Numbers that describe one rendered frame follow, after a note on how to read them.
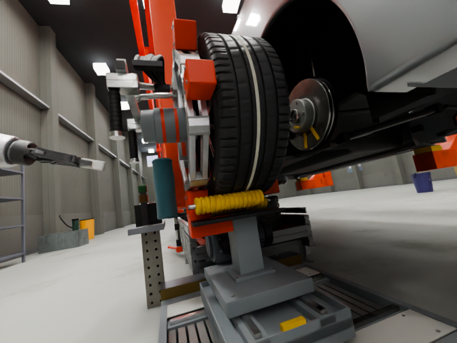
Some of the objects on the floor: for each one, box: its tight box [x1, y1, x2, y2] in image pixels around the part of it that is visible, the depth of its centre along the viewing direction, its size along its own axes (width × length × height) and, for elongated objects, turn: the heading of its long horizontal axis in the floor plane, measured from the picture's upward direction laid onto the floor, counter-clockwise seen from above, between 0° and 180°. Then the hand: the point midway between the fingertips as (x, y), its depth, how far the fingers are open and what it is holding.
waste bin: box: [410, 172, 434, 193], centre depth 545 cm, size 46×42×54 cm
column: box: [141, 231, 165, 309], centre depth 124 cm, size 10×10×42 cm
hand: (92, 164), depth 70 cm, fingers closed
